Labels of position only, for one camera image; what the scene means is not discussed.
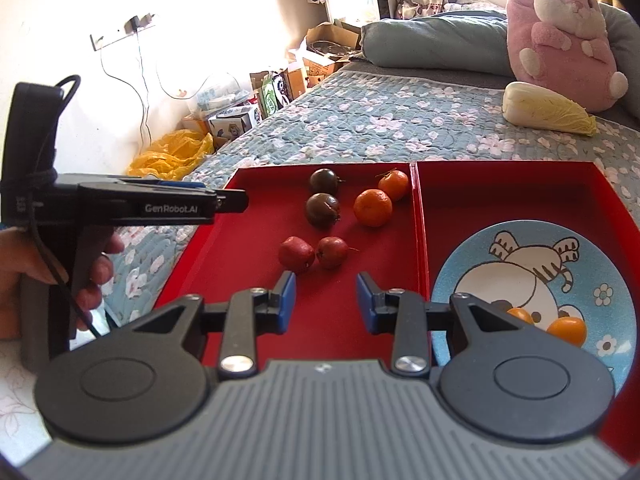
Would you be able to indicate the pink plush rabbit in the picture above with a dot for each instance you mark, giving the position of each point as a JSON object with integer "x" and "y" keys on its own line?
{"x": 565, "y": 45}

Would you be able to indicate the orange tangerine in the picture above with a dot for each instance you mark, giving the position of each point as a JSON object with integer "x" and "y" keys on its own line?
{"x": 372, "y": 207}
{"x": 394, "y": 185}

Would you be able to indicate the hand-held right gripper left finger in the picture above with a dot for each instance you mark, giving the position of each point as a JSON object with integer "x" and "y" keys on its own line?
{"x": 286, "y": 305}

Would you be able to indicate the small red fruit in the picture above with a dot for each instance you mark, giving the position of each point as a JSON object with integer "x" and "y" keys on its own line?
{"x": 331, "y": 251}
{"x": 296, "y": 255}

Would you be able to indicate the white wall power strip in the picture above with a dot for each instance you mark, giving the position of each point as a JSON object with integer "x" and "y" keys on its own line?
{"x": 117, "y": 32}

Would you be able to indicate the white printed carton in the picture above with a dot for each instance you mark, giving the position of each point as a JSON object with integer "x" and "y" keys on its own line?
{"x": 234, "y": 122}

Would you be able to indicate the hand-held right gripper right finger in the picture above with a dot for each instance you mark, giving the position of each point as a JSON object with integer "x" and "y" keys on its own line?
{"x": 365, "y": 305}

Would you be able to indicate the blue cartoon cat plate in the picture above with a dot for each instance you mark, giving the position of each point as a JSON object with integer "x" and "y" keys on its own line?
{"x": 470, "y": 270}

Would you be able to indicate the yellow plastic bag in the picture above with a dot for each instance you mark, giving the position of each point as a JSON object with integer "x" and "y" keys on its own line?
{"x": 170, "y": 157}

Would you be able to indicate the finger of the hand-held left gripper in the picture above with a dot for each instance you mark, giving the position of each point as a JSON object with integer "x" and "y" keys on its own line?
{"x": 234, "y": 201}

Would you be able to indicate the grey-green pillow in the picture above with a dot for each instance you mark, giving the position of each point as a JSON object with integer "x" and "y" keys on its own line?
{"x": 435, "y": 40}

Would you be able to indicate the person's left hand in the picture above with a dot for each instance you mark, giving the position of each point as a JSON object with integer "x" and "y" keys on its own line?
{"x": 20, "y": 257}

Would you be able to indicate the open brown cardboard box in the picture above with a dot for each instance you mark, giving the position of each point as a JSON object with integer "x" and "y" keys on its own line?
{"x": 330, "y": 52}

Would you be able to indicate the clear plastic bag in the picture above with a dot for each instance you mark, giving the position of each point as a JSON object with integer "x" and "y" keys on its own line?
{"x": 217, "y": 91}

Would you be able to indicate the napa cabbage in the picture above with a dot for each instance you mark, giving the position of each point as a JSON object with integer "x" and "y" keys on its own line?
{"x": 545, "y": 109}

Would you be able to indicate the black plug adapter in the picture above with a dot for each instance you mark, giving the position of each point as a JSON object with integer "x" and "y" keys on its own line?
{"x": 134, "y": 24}

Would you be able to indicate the dark purple tomato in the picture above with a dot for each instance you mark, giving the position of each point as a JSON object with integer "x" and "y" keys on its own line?
{"x": 324, "y": 181}
{"x": 322, "y": 209}

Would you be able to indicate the small yellow-orange fruit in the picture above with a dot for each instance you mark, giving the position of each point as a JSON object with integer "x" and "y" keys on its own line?
{"x": 521, "y": 316}
{"x": 566, "y": 331}

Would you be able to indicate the green and white carton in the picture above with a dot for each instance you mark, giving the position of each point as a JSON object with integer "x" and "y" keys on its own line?
{"x": 270, "y": 94}

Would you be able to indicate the grey pillow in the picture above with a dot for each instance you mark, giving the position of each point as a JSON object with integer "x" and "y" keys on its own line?
{"x": 622, "y": 40}

